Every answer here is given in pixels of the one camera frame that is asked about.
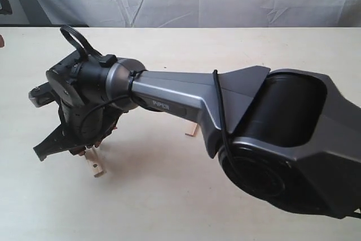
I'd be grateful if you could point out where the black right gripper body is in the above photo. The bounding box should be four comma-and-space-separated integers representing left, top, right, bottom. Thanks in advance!
59, 102, 120, 155

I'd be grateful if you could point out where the wood stick with dots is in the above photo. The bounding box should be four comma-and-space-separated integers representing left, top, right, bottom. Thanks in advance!
85, 147, 106, 178

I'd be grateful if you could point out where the plain wood stick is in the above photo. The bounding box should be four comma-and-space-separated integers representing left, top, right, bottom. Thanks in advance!
184, 121, 200, 137

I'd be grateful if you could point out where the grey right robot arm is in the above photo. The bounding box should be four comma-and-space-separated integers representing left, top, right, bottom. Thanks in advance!
29, 52, 360, 219

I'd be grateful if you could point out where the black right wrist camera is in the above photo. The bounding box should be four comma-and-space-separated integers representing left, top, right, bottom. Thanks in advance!
28, 82, 60, 108

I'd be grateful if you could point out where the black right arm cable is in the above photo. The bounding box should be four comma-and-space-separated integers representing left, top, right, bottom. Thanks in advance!
59, 26, 116, 67

